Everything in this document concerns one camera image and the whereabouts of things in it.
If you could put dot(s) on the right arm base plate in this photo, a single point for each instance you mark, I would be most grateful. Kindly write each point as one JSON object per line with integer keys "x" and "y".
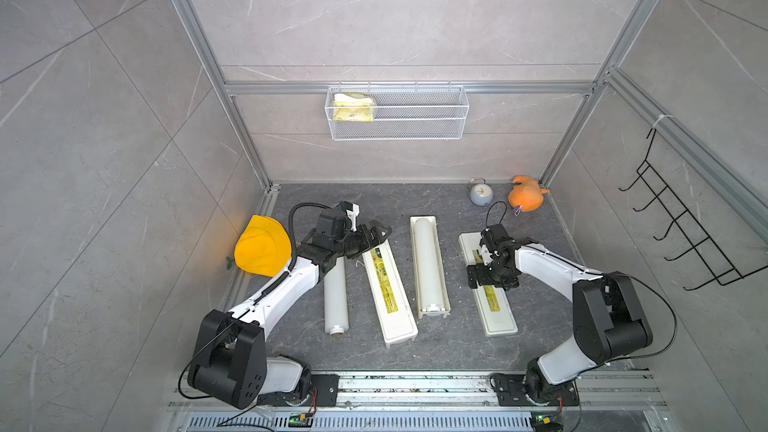
{"x": 531, "y": 389}

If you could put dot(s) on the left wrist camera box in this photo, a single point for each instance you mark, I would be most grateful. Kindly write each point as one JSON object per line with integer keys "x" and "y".
{"x": 352, "y": 211}

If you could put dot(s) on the black wire hook rack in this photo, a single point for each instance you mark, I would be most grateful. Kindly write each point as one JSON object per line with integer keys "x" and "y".
{"x": 698, "y": 242}

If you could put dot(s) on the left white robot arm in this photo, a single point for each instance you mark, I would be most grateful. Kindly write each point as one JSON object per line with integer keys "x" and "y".
{"x": 229, "y": 361}

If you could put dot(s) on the white dispenser lid with label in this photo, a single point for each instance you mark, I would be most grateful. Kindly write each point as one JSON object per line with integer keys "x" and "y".
{"x": 492, "y": 304}

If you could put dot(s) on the yellow bucket hat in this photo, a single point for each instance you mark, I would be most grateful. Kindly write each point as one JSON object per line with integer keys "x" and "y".
{"x": 264, "y": 248}

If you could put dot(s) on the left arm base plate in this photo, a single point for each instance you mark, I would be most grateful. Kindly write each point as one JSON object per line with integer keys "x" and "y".
{"x": 318, "y": 389}

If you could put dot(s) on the yellow wipes packet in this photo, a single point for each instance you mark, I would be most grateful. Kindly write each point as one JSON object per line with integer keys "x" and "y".
{"x": 353, "y": 107}

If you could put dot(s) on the wire mesh wall basket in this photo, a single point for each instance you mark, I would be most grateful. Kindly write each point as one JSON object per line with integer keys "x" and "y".
{"x": 404, "y": 112}

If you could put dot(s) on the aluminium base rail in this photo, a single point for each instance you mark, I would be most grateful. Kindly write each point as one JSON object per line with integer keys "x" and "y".
{"x": 624, "y": 400}

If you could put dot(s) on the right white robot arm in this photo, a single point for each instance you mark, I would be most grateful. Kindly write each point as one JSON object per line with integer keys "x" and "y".
{"x": 608, "y": 320}

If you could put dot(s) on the closed white wrap dispenser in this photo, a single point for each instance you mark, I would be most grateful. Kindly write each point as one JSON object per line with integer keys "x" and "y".
{"x": 392, "y": 306}

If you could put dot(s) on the orange plush toy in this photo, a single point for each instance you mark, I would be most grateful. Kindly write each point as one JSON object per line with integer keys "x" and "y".
{"x": 526, "y": 194}

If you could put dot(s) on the white dispenser base tray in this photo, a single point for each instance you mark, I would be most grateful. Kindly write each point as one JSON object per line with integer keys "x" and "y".
{"x": 420, "y": 311}

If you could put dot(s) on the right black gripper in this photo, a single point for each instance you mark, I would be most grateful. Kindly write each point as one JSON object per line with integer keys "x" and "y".
{"x": 482, "y": 280}

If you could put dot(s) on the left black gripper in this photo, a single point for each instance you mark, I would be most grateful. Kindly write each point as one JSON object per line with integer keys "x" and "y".
{"x": 364, "y": 240}

